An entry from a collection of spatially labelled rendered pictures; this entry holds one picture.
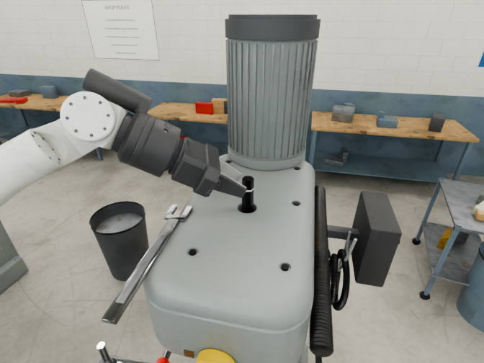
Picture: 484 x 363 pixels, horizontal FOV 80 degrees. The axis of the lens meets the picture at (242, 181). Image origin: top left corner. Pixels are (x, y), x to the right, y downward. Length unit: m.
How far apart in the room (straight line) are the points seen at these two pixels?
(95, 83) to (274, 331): 0.43
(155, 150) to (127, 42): 5.08
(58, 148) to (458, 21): 4.80
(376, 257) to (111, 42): 5.27
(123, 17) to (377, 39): 3.78
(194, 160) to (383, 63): 4.44
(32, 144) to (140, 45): 4.95
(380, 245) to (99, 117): 0.73
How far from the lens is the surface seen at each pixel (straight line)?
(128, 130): 0.46
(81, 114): 0.44
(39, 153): 0.48
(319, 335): 0.49
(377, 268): 0.93
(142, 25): 5.33
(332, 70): 4.72
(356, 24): 4.68
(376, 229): 0.84
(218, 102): 4.49
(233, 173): 0.55
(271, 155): 0.67
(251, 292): 0.42
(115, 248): 2.80
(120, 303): 0.43
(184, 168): 0.46
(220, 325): 0.44
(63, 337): 2.95
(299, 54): 0.63
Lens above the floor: 2.22
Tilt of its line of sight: 30 degrees down
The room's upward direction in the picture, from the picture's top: straight up
